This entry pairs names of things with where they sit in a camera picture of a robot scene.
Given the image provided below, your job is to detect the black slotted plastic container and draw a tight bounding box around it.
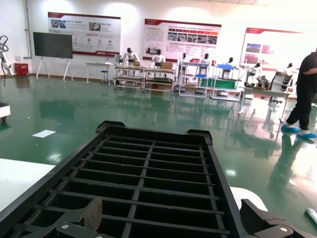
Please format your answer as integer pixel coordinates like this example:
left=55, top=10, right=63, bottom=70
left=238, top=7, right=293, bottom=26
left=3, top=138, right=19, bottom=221
left=0, top=120, right=248, bottom=238

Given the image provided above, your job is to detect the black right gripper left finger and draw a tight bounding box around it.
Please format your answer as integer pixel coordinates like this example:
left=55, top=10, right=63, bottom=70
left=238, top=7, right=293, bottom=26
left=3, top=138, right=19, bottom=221
left=14, top=197, right=104, bottom=238

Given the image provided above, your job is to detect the wall poster with red photos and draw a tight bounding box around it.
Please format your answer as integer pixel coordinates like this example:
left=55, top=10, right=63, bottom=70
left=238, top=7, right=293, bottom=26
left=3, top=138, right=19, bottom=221
left=241, top=27, right=305, bottom=72

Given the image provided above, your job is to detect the cream pipe workbench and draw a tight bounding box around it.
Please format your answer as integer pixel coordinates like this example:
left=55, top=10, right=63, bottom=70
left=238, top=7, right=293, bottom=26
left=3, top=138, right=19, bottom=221
left=143, top=66, right=176, bottom=95
left=113, top=64, right=146, bottom=91

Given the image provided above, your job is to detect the white rack with blue bins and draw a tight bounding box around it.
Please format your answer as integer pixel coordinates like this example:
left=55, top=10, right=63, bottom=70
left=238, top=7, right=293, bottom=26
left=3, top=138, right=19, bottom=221
left=177, top=61, right=211, bottom=99

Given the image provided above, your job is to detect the white paper sheet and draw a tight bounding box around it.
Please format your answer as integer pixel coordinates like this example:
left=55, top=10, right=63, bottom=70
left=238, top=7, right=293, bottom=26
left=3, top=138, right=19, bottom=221
left=32, top=129, right=56, bottom=139

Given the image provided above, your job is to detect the white wall pipe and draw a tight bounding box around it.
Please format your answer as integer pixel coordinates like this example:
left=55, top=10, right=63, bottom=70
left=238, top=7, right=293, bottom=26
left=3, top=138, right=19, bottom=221
left=24, top=0, right=33, bottom=60

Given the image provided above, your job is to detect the red wall cabinet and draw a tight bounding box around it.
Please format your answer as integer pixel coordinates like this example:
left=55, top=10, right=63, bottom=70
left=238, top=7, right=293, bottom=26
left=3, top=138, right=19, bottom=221
left=14, top=62, right=29, bottom=76

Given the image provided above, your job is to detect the white work table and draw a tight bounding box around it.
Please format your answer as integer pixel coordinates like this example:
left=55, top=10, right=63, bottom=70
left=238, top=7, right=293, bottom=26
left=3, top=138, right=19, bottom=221
left=240, top=86, right=292, bottom=120

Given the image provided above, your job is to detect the black display on white stand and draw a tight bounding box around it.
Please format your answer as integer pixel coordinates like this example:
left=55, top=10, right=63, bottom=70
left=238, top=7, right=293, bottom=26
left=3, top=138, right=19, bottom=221
left=33, top=31, right=74, bottom=82

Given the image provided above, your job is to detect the wide red white wall poster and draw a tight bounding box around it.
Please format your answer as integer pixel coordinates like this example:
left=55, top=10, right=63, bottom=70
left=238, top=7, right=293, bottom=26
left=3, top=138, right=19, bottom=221
left=48, top=11, right=121, bottom=56

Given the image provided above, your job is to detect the white rack with green mat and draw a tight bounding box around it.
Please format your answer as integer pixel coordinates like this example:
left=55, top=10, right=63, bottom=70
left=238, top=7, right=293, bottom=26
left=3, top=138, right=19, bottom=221
left=210, top=63, right=243, bottom=102

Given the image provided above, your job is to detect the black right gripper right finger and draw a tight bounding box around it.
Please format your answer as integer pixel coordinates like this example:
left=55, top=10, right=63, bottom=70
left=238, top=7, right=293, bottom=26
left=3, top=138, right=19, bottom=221
left=239, top=198, right=317, bottom=238

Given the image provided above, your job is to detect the white wheeled cart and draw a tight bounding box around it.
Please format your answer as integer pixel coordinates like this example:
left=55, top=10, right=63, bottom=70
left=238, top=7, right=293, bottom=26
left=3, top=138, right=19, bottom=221
left=0, top=103, right=11, bottom=122

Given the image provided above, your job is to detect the wall poster with photo row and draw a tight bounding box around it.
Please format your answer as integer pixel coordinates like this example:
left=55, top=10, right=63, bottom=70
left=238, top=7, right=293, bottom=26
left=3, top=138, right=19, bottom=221
left=144, top=18, right=222, bottom=62

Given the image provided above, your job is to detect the white desk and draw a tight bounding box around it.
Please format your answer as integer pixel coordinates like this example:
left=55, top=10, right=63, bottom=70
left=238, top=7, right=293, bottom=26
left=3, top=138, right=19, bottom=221
left=85, top=61, right=115, bottom=85

